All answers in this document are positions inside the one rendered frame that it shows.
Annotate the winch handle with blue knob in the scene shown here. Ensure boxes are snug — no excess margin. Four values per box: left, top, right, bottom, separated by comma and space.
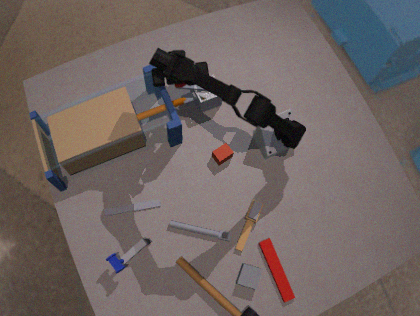
106, 238, 152, 274

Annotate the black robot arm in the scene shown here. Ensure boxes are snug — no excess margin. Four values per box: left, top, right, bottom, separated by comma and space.
149, 48, 306, 149

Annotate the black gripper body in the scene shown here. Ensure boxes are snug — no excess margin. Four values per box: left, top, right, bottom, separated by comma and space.
151, 62, 209, 87

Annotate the wooden-handled black mallet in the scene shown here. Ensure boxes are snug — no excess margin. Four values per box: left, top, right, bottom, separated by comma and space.
176, 257, 259, 316

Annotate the red flat bar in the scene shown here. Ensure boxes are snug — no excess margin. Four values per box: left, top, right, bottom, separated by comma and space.
258, 238, 295, 303

